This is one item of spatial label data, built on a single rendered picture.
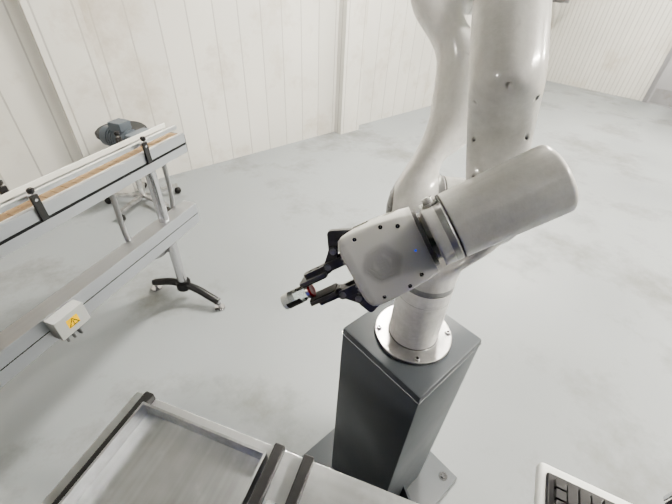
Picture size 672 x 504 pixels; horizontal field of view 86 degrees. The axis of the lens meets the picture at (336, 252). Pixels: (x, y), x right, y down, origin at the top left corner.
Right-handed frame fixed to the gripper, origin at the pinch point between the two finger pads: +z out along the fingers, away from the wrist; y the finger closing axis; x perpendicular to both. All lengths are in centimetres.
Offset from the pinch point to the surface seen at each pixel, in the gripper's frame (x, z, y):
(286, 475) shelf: 2.3, 23.3, 29.0
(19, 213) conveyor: 50, 93, -47
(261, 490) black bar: -1.7, 25.5, 26.8
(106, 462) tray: -2, 49, 12
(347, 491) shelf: 1.9, 14.5, 35.2
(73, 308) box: 62, 111, -14
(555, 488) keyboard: 13, -16, 58
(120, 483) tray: -3.6, 46.6, 15.7
